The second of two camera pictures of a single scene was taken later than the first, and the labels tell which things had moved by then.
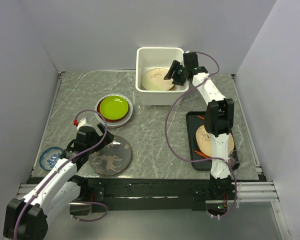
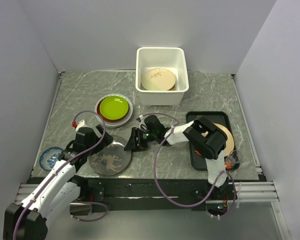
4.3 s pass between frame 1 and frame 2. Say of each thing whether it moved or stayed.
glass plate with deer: stayed
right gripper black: moved
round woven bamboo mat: stayed
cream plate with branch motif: stayed
